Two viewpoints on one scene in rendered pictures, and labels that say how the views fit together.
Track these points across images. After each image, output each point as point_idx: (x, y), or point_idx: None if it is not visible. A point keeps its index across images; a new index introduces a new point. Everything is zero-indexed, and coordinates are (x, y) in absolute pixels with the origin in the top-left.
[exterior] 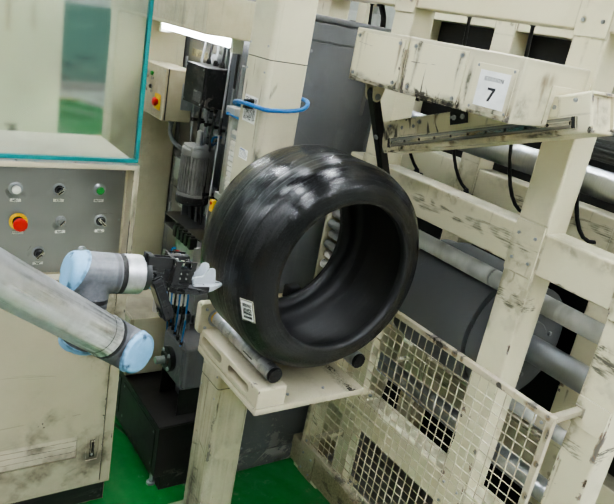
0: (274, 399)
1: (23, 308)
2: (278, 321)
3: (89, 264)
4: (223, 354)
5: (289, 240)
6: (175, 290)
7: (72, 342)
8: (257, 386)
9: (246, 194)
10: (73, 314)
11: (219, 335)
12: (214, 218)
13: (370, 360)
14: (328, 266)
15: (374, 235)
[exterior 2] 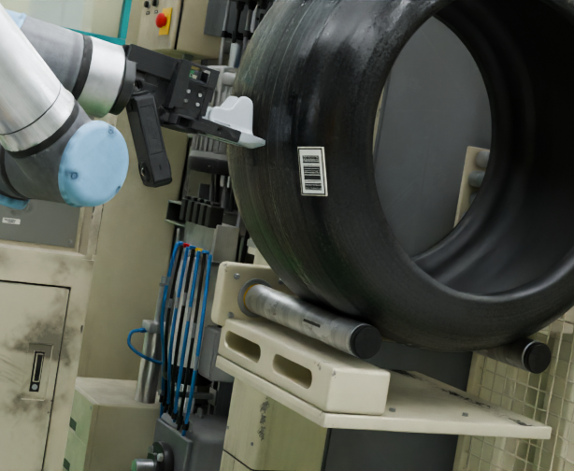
0: (365, 398)
1: None
2: (373, 203)
3: (21, 22)
4: (265, 340)
5: (394, 32)
6: (176, 118)
7: None
8: (330, 364)
9: None
10: None
11: (258, 325)
12: (254, 41)
13: (563, 461)
14: (471, 213)
15: (559, 147)
